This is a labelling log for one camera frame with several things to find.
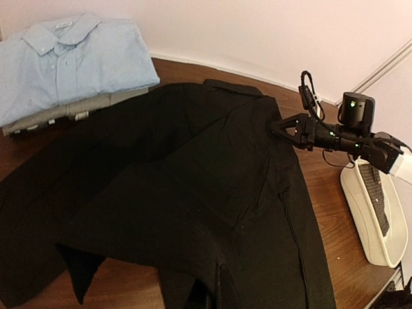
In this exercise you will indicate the black long sleeve shirt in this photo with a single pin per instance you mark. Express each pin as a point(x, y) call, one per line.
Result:
point(188, 179)

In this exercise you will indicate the grey folded shirt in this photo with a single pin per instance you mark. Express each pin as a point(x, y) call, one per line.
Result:
point(101, 101)

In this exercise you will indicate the dark pinstriped folded shirt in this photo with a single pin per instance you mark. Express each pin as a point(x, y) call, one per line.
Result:
point(373, 183)

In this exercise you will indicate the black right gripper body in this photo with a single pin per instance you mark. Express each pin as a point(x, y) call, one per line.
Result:
point(311, 133)

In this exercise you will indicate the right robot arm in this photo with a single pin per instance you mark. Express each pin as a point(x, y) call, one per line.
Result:
point(384, 153)

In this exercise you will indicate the aluminium frame post right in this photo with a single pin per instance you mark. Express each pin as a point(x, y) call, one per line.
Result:
point(394, 60)

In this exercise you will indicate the light blue folded shirt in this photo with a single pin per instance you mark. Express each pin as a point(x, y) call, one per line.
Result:
point(54, 63)

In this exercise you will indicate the white plastic laundry basket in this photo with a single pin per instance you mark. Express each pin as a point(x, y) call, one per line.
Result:
point(379, 250)

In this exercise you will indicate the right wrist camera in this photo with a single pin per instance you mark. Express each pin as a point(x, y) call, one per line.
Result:
point(357, 112)

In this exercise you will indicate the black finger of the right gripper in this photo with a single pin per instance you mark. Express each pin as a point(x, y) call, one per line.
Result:
point(289, 129)

